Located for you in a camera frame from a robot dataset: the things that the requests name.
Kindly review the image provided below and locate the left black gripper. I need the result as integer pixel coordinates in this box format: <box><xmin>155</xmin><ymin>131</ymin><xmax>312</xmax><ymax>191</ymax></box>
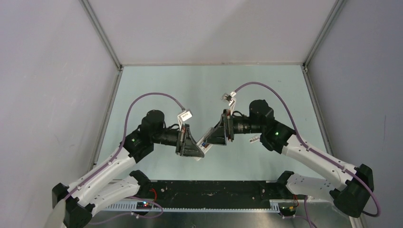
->
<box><xmin>152</xmin><ymin>124</ymin><xmax>204</xmax><ymax>158</ymax></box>

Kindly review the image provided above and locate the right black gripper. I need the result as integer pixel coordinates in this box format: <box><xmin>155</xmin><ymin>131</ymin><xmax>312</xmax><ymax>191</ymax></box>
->
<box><xmin>203</xmin><ymin>109</ymin><xmax>263</xmax><ymax>145</ymax></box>

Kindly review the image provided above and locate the white AC remote control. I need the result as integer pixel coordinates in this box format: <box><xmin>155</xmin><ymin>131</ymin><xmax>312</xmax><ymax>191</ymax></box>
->
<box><xmin>196</xmin><ymin>127</ymin><xmax>213</xmax><ymax>154</ymax></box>

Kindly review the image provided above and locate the white battery cover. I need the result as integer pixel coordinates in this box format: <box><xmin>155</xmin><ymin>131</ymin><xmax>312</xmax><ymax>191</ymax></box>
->
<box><xmin>249</xmin><ymin>135</ymin><xmax>260</xmax><ymax>143</ymax></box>

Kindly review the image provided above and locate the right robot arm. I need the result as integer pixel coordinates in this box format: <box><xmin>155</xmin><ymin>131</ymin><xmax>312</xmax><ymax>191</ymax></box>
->
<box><xmin>197</xmin><ymin>100</ymin><xmax>374</xmax><ymax>218</ymax></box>

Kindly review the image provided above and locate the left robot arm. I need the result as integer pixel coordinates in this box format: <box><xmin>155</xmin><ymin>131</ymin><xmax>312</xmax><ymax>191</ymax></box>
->
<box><xmin>45</xmin><ymin>109</ymin><xmax>205</xmax><ymax>228</ymax></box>

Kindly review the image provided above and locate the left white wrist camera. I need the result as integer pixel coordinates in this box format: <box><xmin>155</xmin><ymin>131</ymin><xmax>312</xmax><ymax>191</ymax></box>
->
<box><xmin>177</xmin><ymin>109</ymin><xmax>193</xmax><ymax>130</ymax></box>

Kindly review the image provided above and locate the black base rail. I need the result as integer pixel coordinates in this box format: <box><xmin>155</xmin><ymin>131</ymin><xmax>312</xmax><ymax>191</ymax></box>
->
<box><xmin>107</xmin><ymin>180</ymin><xmax>358</xmax><ymax>213</ymax></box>

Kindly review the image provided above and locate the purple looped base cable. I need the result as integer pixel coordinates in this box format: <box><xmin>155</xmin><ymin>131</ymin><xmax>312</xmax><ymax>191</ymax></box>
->
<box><xmin>85</xmin><ymin>196</ymin><xmax>164</xmax><ymax>226</ymax></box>

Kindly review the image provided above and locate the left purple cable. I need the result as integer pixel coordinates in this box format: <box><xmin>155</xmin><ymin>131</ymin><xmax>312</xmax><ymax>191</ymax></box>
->
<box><xmin>64</xmin><ymin>92</ymin><xmax>185</xmax><ymax>202</ymax></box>

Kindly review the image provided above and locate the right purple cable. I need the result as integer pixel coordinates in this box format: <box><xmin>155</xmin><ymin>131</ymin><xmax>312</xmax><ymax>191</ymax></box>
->
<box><xmin>234</xmin><ymin>82</ymin><xmax>382</xmax><ymax>218</ymax></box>

